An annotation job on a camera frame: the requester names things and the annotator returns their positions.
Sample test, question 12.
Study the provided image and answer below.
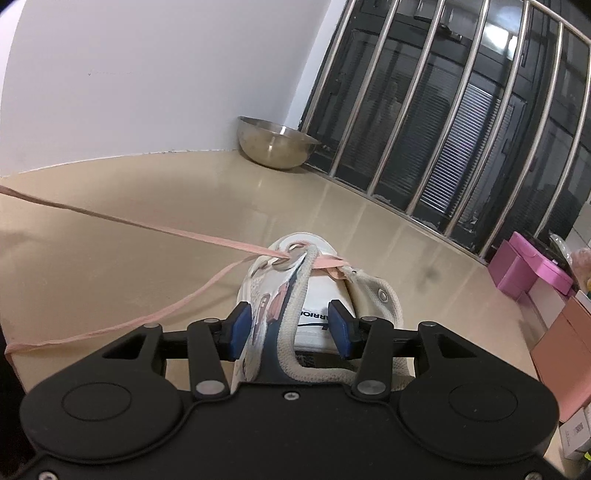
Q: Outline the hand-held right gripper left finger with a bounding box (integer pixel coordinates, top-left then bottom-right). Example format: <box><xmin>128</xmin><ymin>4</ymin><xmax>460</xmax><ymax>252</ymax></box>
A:
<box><xmin>99</xmin><ymin>301</ymin><xmax>254</xmax><ymax>400</ymax></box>

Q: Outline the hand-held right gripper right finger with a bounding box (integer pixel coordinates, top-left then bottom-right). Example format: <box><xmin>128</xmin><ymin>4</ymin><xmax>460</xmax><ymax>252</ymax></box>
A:
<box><xmin>327</xmin><ymin>299</ymin><xmax>467</xmax><ymax>400</ymax></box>

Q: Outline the white navy sneaker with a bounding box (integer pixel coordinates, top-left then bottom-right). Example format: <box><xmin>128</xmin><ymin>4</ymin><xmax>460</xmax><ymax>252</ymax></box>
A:
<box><xmin>231</xmin><ymin>233</ymin><xmax>409</xmax><ymax>384</ymax></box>

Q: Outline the pink shoelace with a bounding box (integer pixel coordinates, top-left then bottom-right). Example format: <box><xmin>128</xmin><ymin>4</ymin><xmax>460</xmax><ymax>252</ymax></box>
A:
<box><xmin>0</xmin><ymin>185</ymin><xmax>356</xmax><ymax>356</ymax></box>

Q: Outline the steel bowl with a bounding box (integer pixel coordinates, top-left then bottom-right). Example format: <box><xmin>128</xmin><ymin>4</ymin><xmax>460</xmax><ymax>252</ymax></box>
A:
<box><xmin>237</xmin><ymin>116</ymin><xmax>321</xmax><ymax>169</ymax></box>

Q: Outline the white low box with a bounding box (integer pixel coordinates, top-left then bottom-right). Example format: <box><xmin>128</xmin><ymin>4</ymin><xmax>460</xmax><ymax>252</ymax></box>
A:
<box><xmin>517</xmin><ymin>277</ymin><xmax>578</xmax><ymax>325</ymax></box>

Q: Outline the magenta flat box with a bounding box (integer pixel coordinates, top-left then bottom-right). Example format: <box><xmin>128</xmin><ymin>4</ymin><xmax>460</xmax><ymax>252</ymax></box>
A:
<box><xmin>510</xmin><ymin>232</ymin><xmax>578</xmax><ymax>296</ymax></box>

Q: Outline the dark louvred window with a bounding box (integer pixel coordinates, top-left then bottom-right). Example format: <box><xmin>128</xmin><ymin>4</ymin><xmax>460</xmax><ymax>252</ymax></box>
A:
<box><xmin>305</xmin><ymin>0</ymin><xmax>591</xmax><ymax>264</ymax></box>

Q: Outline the salmon pink storage box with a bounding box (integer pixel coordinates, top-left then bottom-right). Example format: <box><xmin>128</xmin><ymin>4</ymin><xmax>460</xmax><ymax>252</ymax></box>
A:
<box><xmin>531</xmin><ymin>295</ymin><xmax>591</xmax><ymax>423</ymax></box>

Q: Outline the steel window railing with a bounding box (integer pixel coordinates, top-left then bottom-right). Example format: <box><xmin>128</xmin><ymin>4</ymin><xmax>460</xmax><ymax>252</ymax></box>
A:
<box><xmin>300</xmin><ymin>0</ymin><xmax>591</xmax><ymax>266</ymax></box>

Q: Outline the white printed carton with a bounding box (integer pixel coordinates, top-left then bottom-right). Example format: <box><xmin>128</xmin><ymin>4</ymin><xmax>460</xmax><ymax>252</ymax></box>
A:
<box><xmin>561</xmin><ymin>406</ymin><xmax>591</xmax><ymax>464</ymax></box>

